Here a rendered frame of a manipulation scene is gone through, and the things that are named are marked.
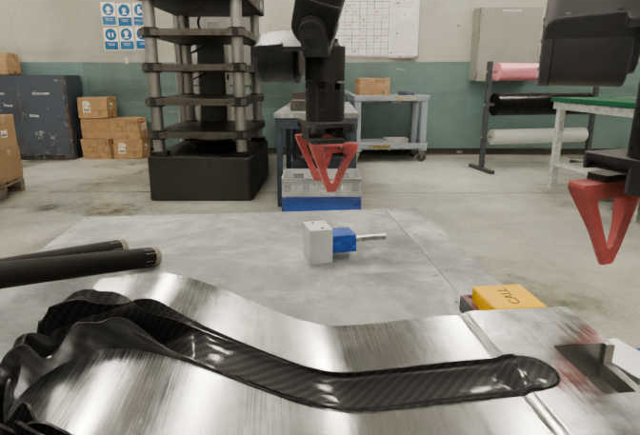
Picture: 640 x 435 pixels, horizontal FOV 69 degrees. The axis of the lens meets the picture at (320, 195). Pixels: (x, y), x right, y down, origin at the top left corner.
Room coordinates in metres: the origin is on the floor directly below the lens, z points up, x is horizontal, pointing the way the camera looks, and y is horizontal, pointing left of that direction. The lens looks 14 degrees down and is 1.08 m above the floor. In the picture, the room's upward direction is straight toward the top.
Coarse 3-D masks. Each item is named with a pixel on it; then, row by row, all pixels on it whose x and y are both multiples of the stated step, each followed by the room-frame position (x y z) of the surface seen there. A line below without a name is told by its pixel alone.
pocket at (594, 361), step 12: (564, 348) 0.30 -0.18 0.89; (576, 348) 0.30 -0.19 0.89; (588, 348) 0.30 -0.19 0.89; (600, 348) 0.30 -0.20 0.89; (612, 348) 0.30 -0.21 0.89; (576, 360) 0.30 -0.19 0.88; (588, 360) 0.30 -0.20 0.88; (600, 360) 0.30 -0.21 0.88; (588, 372) 0.30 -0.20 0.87; (600, 372) 0.30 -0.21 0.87; (612, 372) 0.29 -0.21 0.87; (600, 384) 0.29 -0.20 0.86; (612, 384) 0.29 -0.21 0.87; (624, 384) 0.28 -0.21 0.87; (636, 384) 0.28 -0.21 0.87
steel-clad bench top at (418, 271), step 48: (96, 240) 0.78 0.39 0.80; (144, 240) 0.78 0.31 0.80; (192, 240) 0.78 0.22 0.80; (240, 240) 0.78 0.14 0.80; (288, 240) 0.78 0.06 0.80; (384, 240) 0.78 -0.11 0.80; (432, 240) 0.78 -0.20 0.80; (48, 288) 0.58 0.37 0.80; (240, 288) 0.58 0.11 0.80; (288, 288) 0.58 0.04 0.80; (336, 288) 0.58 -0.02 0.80; (384, 288) 0.58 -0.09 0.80; (432, 288) 0.58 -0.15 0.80; (0, 336) 0.46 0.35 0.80
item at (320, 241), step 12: (312, 228) 0.68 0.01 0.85; (324, 228) 0.68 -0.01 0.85; (336, 228) 0.72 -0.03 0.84; (348, 228) 0.72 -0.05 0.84; (312, 240) 0.67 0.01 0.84; (324, 240) 0.67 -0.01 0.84; (336, 240) 0.68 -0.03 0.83; (348, 240) 0.68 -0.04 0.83; (360, 240) 0.71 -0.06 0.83; (372, 240) 0.71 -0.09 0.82; (312, 252) 0.67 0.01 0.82; (324, 252) 0.67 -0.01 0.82; (336, 252) 0.68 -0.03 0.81; (312, 264) 0.67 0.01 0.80
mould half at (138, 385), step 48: (96, 288) 0.30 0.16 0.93; (144, 288) 0.30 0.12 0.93; (192, 288) 0.31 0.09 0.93; (240, 336) 0.28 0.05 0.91; (288, 336) 0.30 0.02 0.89; (336, 336) 0.32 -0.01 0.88; (384, 336) 0.32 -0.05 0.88; (432, 336) 0.32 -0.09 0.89; (480, 336) 0.31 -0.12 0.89; (528, 336) 0.31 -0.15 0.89; (576, 336) 0.31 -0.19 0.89; (48, 384) 0.20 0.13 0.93; (96, 384) 0.19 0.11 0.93; (144, 384) 0.20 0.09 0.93; (192, 384) 0.21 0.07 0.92; (240, 384) 0.23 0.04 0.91; (576, 384) 0.26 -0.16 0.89; (96, 432) 0.16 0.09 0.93; (144, 432) 0.17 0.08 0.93; (192, 432) 0.18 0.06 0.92; (240, 432) 0.19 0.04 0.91; (288, 432) 0.21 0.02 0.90; (336, 432) 0.22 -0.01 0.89; (384, 432) 0.22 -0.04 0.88; (432, 432) 0.22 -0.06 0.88; (480, 432) 0.22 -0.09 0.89; (528, 432) 0.22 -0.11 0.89; (576, 432) 0.21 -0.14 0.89; (624, 432) 0.21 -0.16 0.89
